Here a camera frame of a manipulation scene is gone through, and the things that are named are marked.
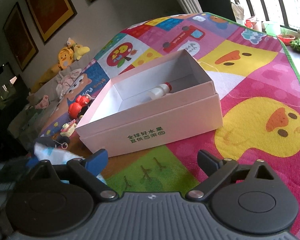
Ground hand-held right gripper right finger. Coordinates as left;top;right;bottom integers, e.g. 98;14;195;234
185;149;282;202

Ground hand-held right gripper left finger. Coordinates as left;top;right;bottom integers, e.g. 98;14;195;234
25;149;117;202

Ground black plush keychain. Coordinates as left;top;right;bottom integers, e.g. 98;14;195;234
39;136;68;150

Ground pink cardboard box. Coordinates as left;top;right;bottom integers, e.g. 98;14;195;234
75;49;223;157

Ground small white green cake toy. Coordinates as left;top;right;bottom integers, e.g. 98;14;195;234
60;120;77;137

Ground white blue patterned cloth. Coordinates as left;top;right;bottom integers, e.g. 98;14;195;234
34;142;107;184

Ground red toy figure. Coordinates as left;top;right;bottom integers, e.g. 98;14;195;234
68;95;92;119

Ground small pink plush toy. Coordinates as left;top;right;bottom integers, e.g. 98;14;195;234
35;94;50;109

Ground pink crumpled clothes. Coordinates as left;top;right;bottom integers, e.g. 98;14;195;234
56;68;82;98

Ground small white red-capped bottle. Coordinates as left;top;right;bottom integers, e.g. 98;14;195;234
148;82;173;100

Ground grey sofa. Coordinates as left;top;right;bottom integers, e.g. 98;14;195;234
7;55;100;140

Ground colourful cartoon play mat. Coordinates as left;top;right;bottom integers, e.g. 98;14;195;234
34;12;300;240

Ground long yellow plush pillow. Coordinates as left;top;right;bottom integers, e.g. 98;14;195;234
37;65;63;87

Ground orange tiger plush toy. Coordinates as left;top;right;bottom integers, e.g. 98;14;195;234
50;38;77;73

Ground dark furniture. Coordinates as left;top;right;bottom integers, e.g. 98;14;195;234
0;64;28;145

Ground yellow duck plush toy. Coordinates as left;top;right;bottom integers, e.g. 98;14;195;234
74;44;90;60

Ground red flower pot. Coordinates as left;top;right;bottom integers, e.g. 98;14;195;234
245;17;259;29

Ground red bowl with plant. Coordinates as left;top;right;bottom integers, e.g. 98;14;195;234
277;29;296;46

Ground green plastic basin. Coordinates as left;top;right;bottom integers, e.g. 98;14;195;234
262;21;282;37

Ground green leafy plant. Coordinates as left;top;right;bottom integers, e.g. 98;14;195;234
290;38;300;54

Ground white crumpled bag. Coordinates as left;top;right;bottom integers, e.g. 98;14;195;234
231;2;246;23

